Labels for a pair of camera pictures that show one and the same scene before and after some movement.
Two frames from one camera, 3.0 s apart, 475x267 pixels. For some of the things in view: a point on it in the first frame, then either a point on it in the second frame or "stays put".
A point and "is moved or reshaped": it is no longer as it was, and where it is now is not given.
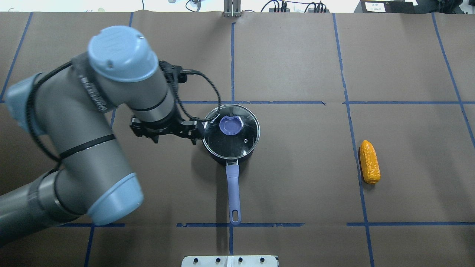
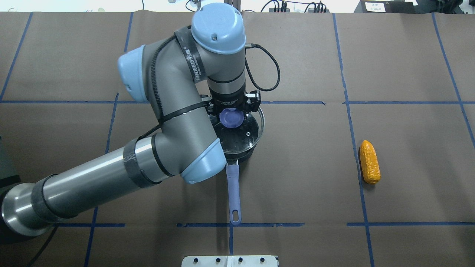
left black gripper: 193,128 to 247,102
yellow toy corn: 369,162 stays put
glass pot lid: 233,134 is moved or reshaped
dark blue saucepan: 232,165 stays put
